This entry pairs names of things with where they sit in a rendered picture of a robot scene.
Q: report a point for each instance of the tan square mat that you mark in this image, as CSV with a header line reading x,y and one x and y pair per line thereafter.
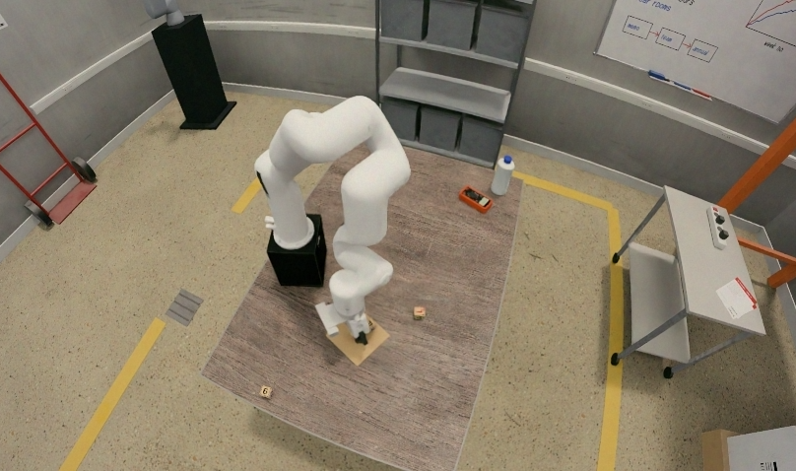
x,y
358,352

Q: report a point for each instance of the white bottle with blue cap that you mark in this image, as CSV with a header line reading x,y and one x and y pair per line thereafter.
x,y
505,167

